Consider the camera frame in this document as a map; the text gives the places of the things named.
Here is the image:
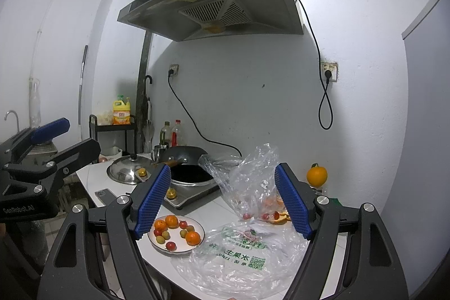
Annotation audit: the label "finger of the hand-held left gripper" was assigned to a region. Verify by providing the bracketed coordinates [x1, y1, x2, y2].
[0, 117, 71, 168]
[3, 137, 102, 196]

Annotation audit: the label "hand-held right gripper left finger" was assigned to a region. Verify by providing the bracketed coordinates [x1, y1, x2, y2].
[37, 164, 173, 300]

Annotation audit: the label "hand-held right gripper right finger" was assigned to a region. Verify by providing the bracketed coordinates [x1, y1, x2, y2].
[274, 162, 410, 300]

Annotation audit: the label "white plate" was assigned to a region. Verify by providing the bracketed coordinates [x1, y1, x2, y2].
[148, 215, 206, 254]

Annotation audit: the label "green printed plastic bag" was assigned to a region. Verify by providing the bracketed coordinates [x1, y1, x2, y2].
[171, 219, 312, 299]

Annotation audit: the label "orange peels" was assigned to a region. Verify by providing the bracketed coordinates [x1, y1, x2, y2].
[270, 196, 293, 225]

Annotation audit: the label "black metal rack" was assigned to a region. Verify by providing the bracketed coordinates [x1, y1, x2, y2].
[89, 114, 138, 161]

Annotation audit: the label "clear plastic bottle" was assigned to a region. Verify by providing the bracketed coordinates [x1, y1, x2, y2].
[30, 77, 41, 129]

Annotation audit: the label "large orange with leaf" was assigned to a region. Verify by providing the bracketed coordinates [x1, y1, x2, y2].
[307, 163, 329, 187]

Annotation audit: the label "steel faucet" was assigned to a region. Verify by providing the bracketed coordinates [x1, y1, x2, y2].
[4, 110, 20, 132]

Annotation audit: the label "steel pot lid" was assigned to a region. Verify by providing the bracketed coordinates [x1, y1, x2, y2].
[106, 154, 153, 185]

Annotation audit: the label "steel induction cooker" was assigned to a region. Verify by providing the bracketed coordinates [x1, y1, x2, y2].
[135, 159, 222, 211]

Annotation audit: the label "steel cup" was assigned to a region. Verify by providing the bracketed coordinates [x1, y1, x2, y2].
[151, 145, 169, 163]

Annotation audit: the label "smartphone in clear case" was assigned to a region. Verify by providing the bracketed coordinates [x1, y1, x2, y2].
[95, 188, 117, 208]

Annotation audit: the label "clear plastic bag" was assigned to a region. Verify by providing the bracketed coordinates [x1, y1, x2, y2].
[199, 143, 293, 222]

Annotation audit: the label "yellow detergent bottle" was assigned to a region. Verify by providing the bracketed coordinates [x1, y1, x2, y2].
[112, 95, 133, 126]

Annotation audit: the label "glass oil bottle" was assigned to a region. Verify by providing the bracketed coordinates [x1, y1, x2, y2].
[160, 121, 172, 148]

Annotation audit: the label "red label bottle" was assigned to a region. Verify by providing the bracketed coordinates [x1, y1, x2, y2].
[171, 119, 184, 147]

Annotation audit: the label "black umbrella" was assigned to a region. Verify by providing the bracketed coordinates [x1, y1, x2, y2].
[142, 75, 156, 154]

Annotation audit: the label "dark vertical pipe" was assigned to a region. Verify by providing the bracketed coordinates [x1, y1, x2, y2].
[135, 31, 154, 153]

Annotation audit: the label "black wok with wooden handle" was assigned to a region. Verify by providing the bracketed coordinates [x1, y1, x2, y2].
[155, 145, 209, 168]

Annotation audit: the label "grey door handle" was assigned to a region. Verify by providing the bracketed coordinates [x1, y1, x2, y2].
[78, 45, 89, 143]

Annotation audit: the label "black cooker power cable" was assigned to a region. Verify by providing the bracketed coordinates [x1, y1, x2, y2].
[168, 70, 243, 157]

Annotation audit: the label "black hood power cable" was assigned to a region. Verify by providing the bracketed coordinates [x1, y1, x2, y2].
[295, 0, 334, 130]

